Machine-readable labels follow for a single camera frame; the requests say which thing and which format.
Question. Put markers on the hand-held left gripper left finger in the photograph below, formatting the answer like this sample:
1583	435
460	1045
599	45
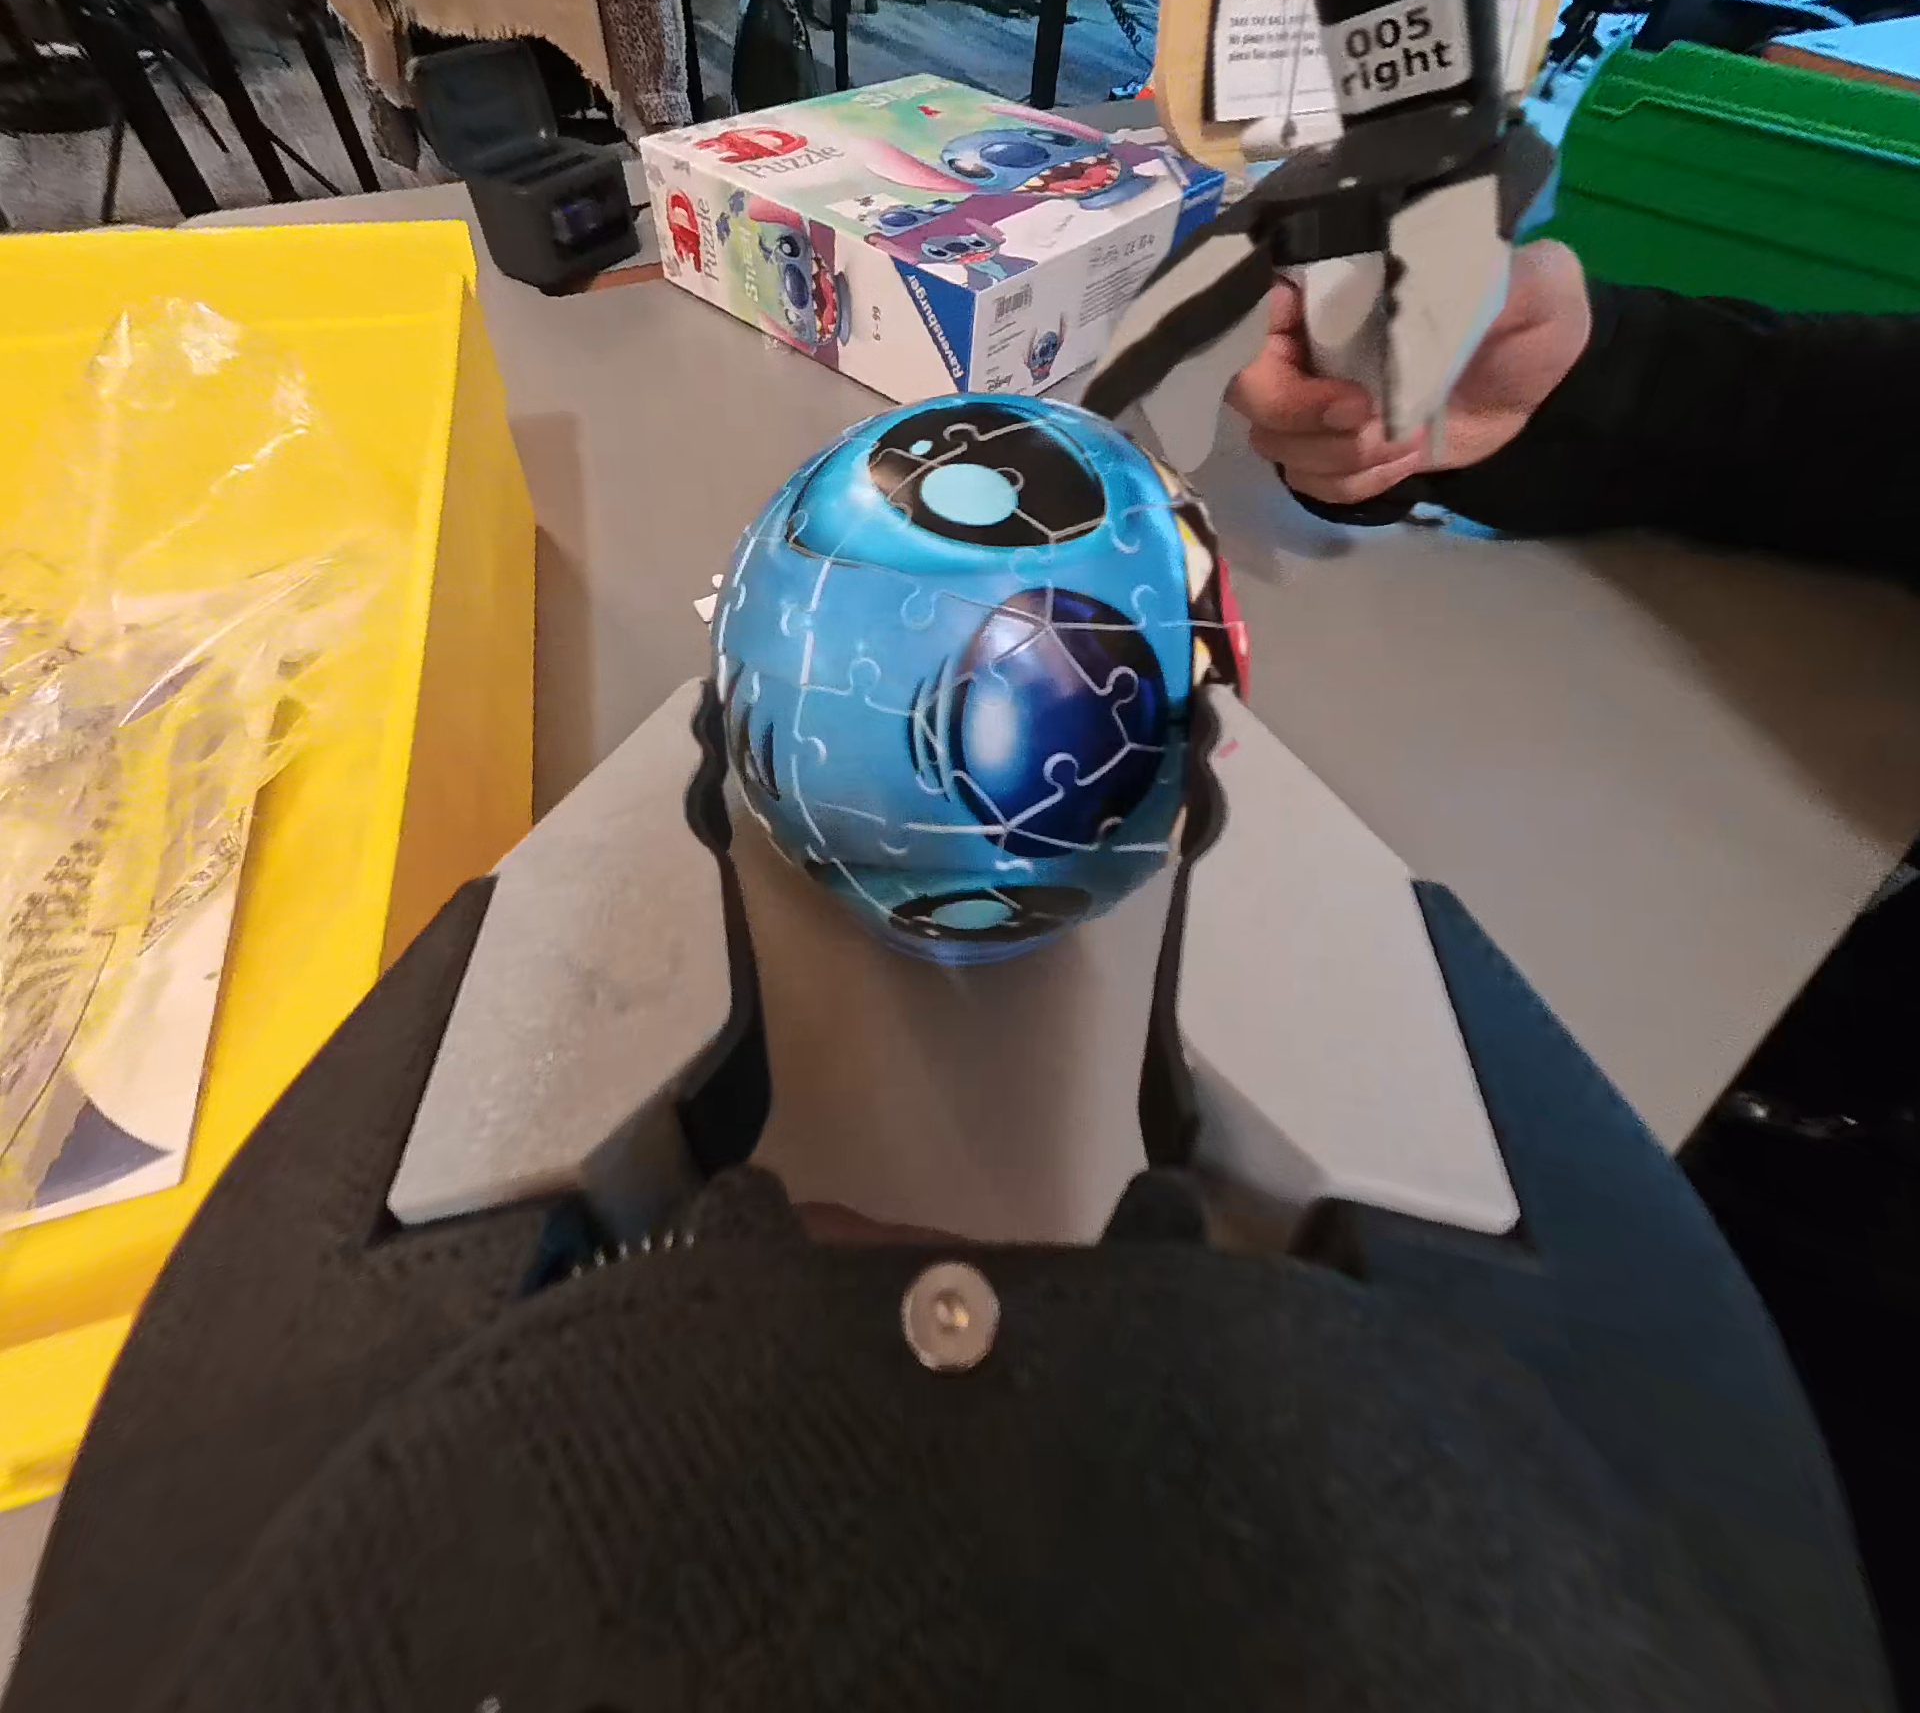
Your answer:
571	1023

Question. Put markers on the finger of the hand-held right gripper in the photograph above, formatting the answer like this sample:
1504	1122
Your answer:
1449	288
1192	333

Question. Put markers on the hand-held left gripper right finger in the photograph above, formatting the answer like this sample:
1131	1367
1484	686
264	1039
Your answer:
1335	1023

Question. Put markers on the blue ball stand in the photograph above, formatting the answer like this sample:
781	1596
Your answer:
974	944

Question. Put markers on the blue puzzle ball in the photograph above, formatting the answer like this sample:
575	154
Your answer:
841	692

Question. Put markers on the person's right forearm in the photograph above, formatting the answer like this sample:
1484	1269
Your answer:
1724	438

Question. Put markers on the cartoon printed puzzle box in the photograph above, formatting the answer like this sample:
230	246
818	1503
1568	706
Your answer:
841	168

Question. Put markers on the person's right hand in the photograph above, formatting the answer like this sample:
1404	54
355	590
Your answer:
1501	378

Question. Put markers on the green plastic bin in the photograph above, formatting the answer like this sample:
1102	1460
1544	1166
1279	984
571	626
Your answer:
1724	182

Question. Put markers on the yellow plastic bin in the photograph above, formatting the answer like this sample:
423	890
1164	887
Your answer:
435	692

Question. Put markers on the blue white leaflet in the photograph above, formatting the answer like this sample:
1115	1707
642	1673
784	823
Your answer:
134	1113

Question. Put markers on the dark green bag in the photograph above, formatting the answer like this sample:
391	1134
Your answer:
772	48

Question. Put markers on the clear plastic bag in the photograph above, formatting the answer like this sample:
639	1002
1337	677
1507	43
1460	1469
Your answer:
180	572

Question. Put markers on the black device with display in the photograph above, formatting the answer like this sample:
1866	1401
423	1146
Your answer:
524	199

